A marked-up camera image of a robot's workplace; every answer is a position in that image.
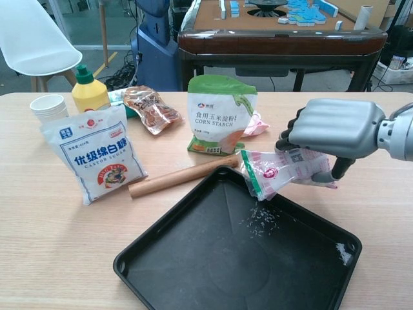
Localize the grey black right robot hand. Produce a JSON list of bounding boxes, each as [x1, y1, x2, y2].
[[274, 98, 388, 187]]

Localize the pink clear rice bag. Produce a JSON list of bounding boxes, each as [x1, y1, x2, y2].
[[240, 148, 339, 202]]

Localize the pink white flat packet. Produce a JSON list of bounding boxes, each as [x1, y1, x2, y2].
[[241, 109, 270, 139]]

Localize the clear brown snack packet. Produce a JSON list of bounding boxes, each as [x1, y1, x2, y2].
[[121, 85, 184, 135]]

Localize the black baking tray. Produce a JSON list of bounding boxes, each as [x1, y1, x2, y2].
[[112, 165, 364, 310]]

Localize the white storage box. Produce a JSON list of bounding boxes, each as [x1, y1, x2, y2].
[[376, 54, 413, 85]]

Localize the dark wood mahjong table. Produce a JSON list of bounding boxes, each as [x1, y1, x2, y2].
[[177, 0, 388, 93]]

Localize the white paper roll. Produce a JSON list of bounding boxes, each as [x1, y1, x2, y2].
[[354, 5, 374, 30]]

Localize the blue mahjong tile heap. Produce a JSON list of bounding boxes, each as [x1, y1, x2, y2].
[[286, 0, 338, 26]]

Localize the white spilled granules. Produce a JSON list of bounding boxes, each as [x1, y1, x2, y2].
[[237, 206, 282, 237]]

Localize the green white corn starch bag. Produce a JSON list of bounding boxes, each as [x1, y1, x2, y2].
[[186, 74, 258, 155]]

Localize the white residue clump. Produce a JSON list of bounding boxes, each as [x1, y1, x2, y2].
[[335, 242, 353, 266]]

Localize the black mahjong table centre hub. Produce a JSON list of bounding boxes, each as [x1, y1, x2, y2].
[[247, 0, 288, 17]]

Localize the wooden rolling pin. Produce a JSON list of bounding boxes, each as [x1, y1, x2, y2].
[[128, 155, 240, 201]]

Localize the blue machine base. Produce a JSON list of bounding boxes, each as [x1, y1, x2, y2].
[[130, 0, 180, 92]]

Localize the teal wet wipes pack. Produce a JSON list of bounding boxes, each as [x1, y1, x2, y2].
[[107, 90, 136, 119]]

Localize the white castor sugar bag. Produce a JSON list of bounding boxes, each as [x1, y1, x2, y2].
[[39, 105, 149, 207]]

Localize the yellow bottle with green cap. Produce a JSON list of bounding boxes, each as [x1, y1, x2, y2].
[[71, 63, 110, 114]]

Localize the wooden pole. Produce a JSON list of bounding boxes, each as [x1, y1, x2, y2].
[[98, 0, 109, 69]]

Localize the white paper cup stack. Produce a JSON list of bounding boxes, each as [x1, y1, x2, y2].
[[29, 94, 70, 124]]

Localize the white chair with wooden legs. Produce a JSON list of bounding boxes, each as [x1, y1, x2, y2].
[[0, 0, 83, 94]]

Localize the black floor cable bundle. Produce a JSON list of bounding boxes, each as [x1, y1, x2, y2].
[[103, 59, 140, 92]]

